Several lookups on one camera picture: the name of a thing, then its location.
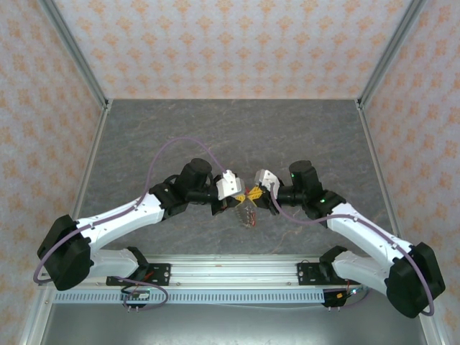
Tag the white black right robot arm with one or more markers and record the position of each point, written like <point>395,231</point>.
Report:
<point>363,230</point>

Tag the small circuit board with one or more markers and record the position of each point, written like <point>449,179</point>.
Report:
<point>140,295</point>
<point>340,295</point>

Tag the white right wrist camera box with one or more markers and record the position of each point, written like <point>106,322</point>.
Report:
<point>266,178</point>

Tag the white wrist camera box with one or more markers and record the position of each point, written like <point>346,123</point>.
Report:
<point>266,178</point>
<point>230,185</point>

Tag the aluminium table side rail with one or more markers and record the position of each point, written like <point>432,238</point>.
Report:
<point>90,169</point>
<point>378,169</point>

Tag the grey metal sheet panel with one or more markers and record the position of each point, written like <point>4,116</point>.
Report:
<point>233,327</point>

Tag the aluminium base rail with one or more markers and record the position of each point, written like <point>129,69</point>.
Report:
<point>233,273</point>

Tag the aluminium frame post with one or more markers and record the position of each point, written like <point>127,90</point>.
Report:
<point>75,54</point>
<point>391,54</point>

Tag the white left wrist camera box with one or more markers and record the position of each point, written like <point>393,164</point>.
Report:
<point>230,185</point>

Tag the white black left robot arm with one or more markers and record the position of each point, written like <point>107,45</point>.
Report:
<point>118,219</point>

